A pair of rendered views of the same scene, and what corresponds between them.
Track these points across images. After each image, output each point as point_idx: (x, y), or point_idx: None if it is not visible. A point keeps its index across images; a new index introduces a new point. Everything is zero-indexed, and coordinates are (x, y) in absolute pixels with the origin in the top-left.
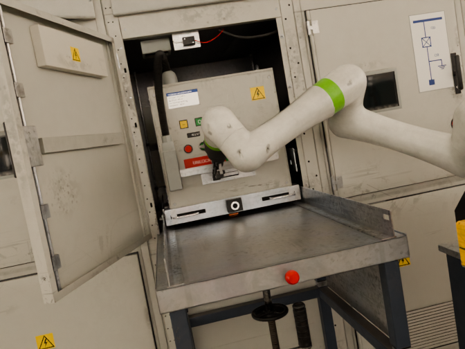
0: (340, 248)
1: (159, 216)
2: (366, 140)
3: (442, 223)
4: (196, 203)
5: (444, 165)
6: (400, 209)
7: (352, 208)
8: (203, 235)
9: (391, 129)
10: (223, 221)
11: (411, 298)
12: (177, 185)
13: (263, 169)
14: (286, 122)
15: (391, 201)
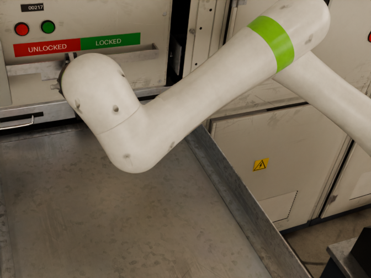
0: None
1: None
2: (287, 87)
3: (311, 132)
4: (29, 103)
5: (366, 149)
6: (279, 120)
7: (255, 210)
8: (44, 182)
9: (326, 90)
10: (69, 134)
11: (254, 194)
12: (4, 100)
13: (133, 64)
14: (205, 103)
15: (272, 113)
